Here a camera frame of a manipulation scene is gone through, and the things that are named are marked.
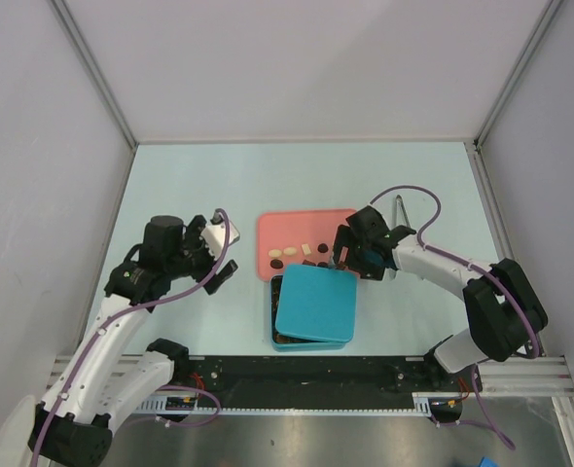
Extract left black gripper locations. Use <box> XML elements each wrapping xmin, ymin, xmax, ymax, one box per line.
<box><xmin>165</xmin><ymin>215</ymin><xmax>236</xmax><ymax>293</ymax></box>

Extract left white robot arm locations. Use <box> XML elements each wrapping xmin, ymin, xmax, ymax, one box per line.
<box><xmin>27</xmin><ymin>208</ymin><xmax>239</xmax><ymax>466</ymax></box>

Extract pink tray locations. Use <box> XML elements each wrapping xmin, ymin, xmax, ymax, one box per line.
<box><xmin>256</xmin><ymin>208</ymin><xmax>356</xmax><ymax>282</ymax></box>

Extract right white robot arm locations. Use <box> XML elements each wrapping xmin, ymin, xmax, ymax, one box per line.
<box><xmin>332</xmin><ymin>205</ymin><xmax>549</xmax><ymax>390</ymax></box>

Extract teal chocolate box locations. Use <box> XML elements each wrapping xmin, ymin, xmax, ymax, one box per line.
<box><xmin>269</xmin><ymin>273</ymin><xmax>357</xmax><ymax>351</ymax></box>

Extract metal tongs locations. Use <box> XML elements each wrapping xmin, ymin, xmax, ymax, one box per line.
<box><xmin>386</xmin><ymin>194</ymin><xmax>414</xmax><ymax>283</ymax></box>

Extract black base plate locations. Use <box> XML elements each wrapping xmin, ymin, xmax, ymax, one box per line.
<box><xmin>171</xmin><ymin>354</ymin><xmax>481</xmax><ymax>400</ymax></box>

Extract white cable duct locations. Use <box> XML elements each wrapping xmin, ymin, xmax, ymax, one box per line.
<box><xmin>134</xmin><ymin>393</ymin><xmax>431</xmax><ymax>416</ymax></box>

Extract teal box lid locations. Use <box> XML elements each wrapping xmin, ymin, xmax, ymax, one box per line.
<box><xmin>274</xmin><ymin>265</ymin><xmax>357</xmax><ymax>345</ymax></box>

